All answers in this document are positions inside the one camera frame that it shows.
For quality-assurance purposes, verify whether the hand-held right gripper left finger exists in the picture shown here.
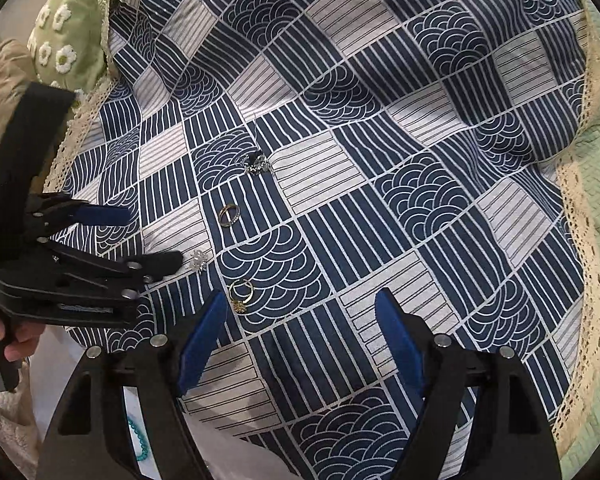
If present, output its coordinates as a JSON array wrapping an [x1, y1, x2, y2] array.
[[35, 291, 231, 480]]

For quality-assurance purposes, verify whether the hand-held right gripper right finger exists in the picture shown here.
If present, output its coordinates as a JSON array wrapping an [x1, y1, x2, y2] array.
[[374, 287, 564, 480]]

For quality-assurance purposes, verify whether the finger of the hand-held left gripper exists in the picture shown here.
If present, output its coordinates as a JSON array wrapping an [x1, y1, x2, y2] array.
[[27, 191, 137, 229], [0, 237, 184, 329]]

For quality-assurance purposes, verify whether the person's left hand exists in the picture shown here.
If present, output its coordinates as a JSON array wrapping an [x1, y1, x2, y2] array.
[[0, 310, 46, 363]]

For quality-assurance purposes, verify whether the beige cushion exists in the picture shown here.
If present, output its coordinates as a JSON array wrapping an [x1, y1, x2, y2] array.
[[0, 39, 48, 161]]

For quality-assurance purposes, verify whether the green daisy pillow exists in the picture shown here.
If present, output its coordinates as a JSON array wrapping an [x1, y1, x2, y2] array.
[[27, 0, 120, 98]]

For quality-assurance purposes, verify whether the blue patterned lace-trimmed cloth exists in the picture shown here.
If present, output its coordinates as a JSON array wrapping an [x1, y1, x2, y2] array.
[[44, 0, 600, 480]]

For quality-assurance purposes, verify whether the white knitted cloth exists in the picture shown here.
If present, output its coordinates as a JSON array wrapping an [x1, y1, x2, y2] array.
[[0, 360, 48, 463]]

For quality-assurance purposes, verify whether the gold flower ring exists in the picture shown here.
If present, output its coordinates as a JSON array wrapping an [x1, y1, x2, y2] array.
[[228, 279, 255, 314]]

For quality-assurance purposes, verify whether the turquoise bead bracelet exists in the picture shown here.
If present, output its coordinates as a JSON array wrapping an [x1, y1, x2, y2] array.
[[125, 407, 153, 462]]

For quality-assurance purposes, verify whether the black and silver pendant necklace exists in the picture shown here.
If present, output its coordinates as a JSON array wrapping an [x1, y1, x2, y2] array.
[[236, 115, 276, 177]]

